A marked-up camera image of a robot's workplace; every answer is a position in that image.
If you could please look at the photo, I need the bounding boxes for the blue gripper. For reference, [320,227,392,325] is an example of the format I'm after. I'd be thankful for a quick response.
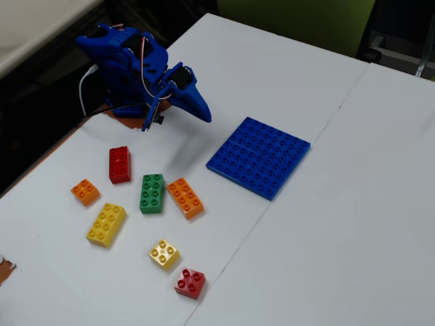
[159,62,212,124]

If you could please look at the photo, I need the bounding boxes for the orange 2x4 block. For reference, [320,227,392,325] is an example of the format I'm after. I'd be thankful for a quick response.
[166,176,205,221]

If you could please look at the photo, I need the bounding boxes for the red 2x4 block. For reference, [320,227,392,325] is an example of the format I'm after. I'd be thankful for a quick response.
[108,145,133,185]

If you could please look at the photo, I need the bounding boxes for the green 2x4 block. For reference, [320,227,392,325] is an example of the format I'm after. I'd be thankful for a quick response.
[139,173,166,215]

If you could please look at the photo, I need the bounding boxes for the orange 2x2 block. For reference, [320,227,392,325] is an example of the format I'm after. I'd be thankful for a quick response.
[70,178,101,207]

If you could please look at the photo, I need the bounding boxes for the yellow 2x4 block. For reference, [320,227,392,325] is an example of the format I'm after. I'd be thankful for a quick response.
[85,202,127,249]

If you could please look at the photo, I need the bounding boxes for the yellow 2x2 block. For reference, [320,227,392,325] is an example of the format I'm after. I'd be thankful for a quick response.
[147,239,180,272]

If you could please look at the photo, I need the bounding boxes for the red 2x2 block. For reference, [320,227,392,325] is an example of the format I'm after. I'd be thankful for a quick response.
[173,266,207,300]

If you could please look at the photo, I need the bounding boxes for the white table cover sheet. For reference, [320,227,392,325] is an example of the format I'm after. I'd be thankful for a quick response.
[0,12,370,326]
[185,62,435,326]

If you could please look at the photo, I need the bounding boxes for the blue 8x8 stud baseplate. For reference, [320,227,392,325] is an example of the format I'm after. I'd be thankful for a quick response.
[205,116,311,202]

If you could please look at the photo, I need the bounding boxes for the green panel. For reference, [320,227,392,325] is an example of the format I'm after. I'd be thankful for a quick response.
[216,0,377,62]

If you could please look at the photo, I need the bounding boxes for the white desk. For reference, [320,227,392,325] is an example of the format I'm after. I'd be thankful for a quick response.
[0,0,105,79]

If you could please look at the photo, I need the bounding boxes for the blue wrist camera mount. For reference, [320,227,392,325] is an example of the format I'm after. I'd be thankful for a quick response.
[141,84,173,132]

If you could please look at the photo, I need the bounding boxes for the thin servo wire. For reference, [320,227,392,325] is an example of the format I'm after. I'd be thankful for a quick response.
[140,33,171,101]

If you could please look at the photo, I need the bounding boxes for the black cable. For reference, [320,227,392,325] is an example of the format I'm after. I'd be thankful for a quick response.
[76,103,143,128]

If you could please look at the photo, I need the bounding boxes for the white cable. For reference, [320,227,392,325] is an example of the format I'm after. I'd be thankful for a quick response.
[78,66,100,116]

